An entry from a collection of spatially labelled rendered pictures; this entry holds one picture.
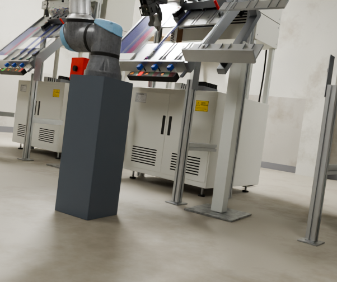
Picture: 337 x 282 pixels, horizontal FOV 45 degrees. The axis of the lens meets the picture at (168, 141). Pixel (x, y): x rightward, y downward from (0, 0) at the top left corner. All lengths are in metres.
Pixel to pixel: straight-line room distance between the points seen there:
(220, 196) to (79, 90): 0.85
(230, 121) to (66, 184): 0.82
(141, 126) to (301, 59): 3.01
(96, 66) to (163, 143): 1.05
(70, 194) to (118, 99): 0.42
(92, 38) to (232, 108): 0.74
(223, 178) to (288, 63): 3.47
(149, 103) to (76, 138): 1.11
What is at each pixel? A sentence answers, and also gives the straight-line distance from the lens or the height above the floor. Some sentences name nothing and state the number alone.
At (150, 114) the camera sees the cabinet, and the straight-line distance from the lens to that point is 2.65.
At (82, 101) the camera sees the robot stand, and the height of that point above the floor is 0.45.
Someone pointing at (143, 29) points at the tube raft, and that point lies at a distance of 2.70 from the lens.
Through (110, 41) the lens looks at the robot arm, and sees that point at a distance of 1.65.
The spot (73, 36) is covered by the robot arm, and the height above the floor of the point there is 0.70.
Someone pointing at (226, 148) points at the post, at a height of 0.32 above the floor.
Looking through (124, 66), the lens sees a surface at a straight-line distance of 2.44.
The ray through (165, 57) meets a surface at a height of 0.76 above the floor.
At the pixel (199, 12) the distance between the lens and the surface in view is 2.60.
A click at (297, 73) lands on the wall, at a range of 5.26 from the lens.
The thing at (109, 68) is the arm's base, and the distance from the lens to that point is 1.63.
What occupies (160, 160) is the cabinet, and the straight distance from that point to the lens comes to 2.57.
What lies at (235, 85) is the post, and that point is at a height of 0.63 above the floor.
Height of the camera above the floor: 0.41
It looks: 3 degrees down
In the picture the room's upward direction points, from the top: 7 degrees clockwise
